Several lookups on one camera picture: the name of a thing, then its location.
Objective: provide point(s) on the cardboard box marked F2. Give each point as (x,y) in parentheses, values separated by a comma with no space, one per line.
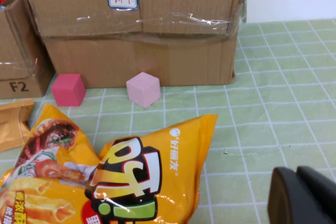
(15,51)

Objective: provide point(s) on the cardboard box with taped front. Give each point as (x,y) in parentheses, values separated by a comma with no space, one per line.
(105,56)

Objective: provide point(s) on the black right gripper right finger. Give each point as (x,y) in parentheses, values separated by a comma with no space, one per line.
(323,190)

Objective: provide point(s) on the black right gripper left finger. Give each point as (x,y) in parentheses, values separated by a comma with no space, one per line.
(286,203)

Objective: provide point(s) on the orange chip bag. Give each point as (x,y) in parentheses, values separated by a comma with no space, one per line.
(78,182)

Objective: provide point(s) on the golden brown snack packet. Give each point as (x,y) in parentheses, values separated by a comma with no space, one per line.
(10,127)

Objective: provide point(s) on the crimson cube block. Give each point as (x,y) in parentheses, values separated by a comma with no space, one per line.
(67,90)

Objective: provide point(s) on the green checkered tablecloth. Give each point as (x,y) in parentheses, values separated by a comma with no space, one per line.
(262,108)

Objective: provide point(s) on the light pink cube block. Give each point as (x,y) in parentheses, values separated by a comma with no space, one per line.
(143,90)

